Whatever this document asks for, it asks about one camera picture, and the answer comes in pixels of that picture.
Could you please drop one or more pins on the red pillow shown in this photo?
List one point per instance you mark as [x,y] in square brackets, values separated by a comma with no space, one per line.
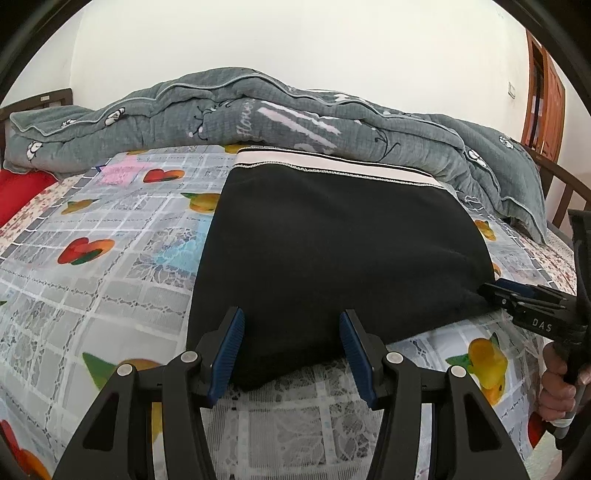
[18,194]

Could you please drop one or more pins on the fruit printed bed sheet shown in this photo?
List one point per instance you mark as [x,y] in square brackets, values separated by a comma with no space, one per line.
[115,286]

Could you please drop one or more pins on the grey quilt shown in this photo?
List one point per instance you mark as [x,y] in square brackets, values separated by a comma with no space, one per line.
[161,115]

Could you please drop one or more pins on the wooden footboard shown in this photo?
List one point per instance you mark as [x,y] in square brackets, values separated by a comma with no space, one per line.
[565,184]

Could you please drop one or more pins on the black pants with white stripe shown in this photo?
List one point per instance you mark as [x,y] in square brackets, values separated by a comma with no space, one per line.
[323,240]

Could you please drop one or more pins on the wooden headboard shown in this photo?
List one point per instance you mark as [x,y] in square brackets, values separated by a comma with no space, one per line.
[46,98]

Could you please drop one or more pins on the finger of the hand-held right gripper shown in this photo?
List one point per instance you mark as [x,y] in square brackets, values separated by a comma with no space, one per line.
[517,287]
[494,295]

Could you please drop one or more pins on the white light switch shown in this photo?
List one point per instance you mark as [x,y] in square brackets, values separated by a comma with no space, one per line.
[512,89]

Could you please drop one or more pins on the wooden door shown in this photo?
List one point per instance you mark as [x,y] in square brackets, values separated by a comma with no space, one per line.
[547,92]

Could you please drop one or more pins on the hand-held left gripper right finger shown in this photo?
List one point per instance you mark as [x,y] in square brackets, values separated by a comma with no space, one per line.
[355,357]

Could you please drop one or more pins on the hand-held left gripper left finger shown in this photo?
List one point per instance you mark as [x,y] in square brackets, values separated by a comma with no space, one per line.
[228,350]

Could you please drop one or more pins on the person's right hand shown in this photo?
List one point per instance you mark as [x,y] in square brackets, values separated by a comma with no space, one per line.
[556,392]

